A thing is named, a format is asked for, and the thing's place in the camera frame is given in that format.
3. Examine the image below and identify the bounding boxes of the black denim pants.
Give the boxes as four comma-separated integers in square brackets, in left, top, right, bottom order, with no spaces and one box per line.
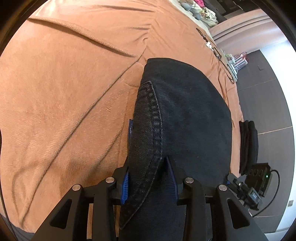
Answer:
[119,58,232,240]

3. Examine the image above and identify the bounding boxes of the folded black clothes stack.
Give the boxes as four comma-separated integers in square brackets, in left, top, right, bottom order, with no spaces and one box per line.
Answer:
[239,120,258,175]

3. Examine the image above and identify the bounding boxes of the brown bed blanket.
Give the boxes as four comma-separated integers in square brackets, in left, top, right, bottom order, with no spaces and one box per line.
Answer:
[1,1,243,233]

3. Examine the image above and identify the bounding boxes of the pink curtain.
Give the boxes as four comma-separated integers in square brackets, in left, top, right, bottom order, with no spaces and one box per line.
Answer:
[209,9,287,55]

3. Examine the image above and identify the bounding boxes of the small grey teddy bear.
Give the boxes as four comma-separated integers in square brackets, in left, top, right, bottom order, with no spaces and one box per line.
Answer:
[179,0,205,20]

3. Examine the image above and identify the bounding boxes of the black cable on bed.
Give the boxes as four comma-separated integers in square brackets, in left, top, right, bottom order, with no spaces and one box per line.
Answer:
[196,27,235,84]

